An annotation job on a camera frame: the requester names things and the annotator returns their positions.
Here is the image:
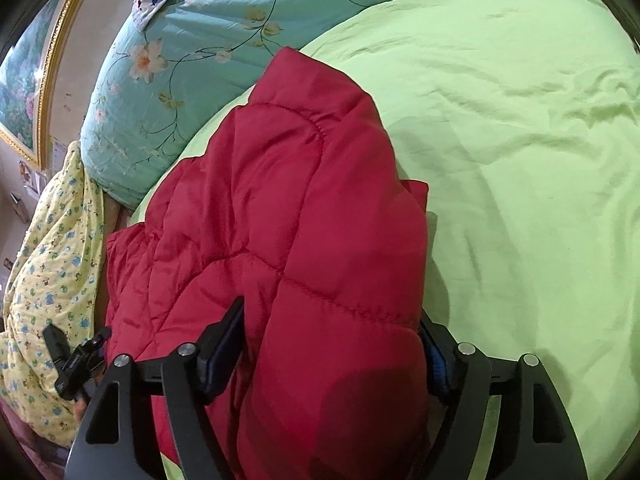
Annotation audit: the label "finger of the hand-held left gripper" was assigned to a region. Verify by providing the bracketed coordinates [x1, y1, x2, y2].
[42, 324, 71, 376]
[54, 326, 112, 402]

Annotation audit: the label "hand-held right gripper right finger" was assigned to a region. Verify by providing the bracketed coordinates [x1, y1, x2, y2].
[419, 317, 588, 480]

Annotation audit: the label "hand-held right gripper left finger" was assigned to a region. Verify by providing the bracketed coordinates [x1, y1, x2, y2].
[65, 296, 246, 480]

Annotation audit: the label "red quilted jacket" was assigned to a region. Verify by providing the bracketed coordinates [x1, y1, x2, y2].
[104, 46, 432, 480]

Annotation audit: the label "yellow printed blanket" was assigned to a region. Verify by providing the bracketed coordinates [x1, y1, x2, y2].
[0, 140, 110, 448]

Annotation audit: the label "light green bed sheet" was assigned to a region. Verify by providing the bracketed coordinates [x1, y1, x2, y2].
[127, 0, 640, 480]

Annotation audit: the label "gold framed picture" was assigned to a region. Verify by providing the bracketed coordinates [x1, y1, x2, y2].
[0, 0, 108, 171]

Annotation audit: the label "wall paper notes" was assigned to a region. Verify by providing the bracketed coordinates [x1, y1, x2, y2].
[17, 157, 47, 198]

